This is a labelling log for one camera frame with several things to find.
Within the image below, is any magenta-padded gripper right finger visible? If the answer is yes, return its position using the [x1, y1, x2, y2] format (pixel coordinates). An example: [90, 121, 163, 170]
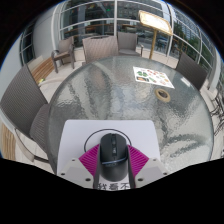
[127, 144, 170, 189]

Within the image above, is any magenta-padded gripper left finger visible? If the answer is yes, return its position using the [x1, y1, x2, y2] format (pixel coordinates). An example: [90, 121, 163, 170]
[58, 144, 102, 189]

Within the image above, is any black computer mouse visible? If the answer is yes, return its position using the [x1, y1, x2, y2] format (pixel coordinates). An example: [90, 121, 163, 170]
[99, 133, 129, 181]

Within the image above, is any white printed mouse pad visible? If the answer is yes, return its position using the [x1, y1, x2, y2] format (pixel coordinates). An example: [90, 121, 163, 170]
[57, 119, 161, 190]

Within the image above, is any wooden slat bench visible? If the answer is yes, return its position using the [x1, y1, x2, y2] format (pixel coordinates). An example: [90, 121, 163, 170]
[28, 54, 56, 84]
[0, 122, 18, 162]

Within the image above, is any colourful picture menu sheet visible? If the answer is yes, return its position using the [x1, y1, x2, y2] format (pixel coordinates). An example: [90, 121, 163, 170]
[132, 65, 175, 90]

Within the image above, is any grey wicker chair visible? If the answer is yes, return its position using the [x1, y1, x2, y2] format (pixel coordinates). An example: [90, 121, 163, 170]
[82, 35, 119, 65]
[50, 35, 76, 73]
[117, 31, 144, 57]
[0, 64, 58, 164]

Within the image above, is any green metal outdoor table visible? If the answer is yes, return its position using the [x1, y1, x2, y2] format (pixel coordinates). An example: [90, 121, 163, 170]
[209, 83, 224, 136]

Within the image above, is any brown round table ring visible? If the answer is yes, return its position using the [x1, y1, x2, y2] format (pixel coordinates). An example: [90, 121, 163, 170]
[154, 88, 172, 103]

